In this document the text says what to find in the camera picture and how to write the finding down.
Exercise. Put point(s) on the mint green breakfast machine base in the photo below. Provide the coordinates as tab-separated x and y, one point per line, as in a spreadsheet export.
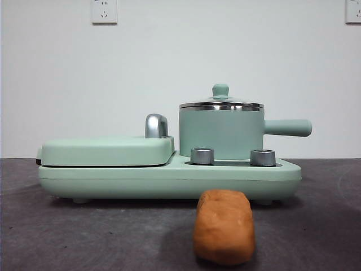
169	180

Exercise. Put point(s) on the brown potato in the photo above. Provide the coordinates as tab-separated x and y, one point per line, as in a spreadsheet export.
224	228

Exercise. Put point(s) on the glass lid with green knob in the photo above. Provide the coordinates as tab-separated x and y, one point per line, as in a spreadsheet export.
220	90

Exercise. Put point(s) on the mint green hinged grill cover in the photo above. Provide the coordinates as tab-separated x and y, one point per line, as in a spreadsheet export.
104	151

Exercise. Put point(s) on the white wall socket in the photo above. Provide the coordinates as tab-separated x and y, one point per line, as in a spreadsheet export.
354	12
103	12

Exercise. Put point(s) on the silver control knob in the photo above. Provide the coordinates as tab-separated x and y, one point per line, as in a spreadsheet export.
262	158
202	156

